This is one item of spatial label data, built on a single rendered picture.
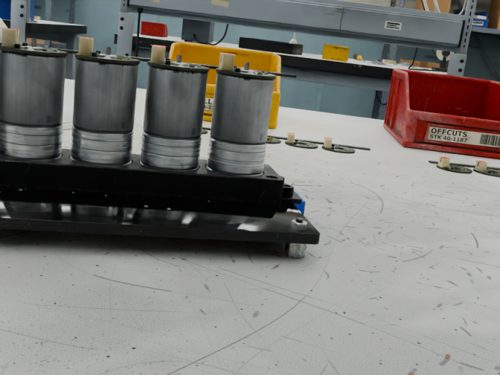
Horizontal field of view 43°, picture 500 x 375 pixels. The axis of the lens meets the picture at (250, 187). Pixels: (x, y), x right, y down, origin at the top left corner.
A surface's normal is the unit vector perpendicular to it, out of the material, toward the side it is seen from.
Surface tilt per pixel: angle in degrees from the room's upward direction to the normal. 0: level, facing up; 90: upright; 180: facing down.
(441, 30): 90
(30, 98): 90
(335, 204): 0
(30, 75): 90
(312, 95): 90
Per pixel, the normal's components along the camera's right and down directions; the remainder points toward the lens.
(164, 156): -0.11, 0.22
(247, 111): 0.15, 0.26
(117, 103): 0.55, 0.26
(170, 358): 0.12, -0.96
